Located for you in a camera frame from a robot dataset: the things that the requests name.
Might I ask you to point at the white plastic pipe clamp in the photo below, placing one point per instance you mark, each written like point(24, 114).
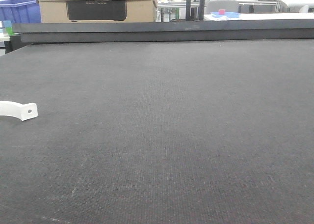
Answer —
point(21, 111)

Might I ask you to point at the blue tray on far table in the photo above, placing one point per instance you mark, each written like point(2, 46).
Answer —
point(225, 14)

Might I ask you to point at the red cube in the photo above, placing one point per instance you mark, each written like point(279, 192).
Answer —
point(221, 11)

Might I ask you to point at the lower cardboard box black print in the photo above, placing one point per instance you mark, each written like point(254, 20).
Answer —
point(138, 11)

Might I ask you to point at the black foam board strip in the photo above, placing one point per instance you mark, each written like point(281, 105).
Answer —
point(165, 32)

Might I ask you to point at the blue plastic crate background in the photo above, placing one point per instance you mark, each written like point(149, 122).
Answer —
point(20, 11)

